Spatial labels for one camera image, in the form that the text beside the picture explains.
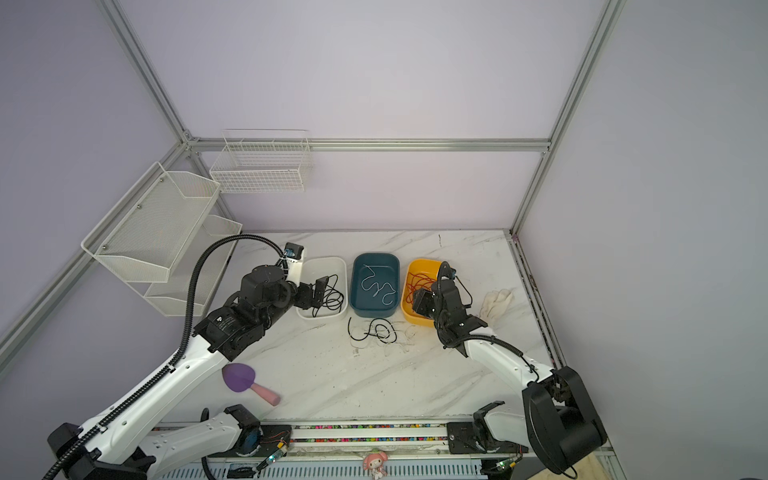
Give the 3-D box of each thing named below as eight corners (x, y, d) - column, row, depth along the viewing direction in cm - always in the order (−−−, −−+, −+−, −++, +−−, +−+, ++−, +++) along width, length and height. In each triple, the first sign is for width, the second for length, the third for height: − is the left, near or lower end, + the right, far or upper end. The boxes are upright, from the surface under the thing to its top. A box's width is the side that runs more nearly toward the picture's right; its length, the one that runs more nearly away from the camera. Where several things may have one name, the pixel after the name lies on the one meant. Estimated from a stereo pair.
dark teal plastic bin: (347, 317, 98) (345, 309, 94) (353, 261, 113) (352, 252, 109) (399, 317, 98) (400, 309, 94) (398, 262, 113) (399, 252, 109)
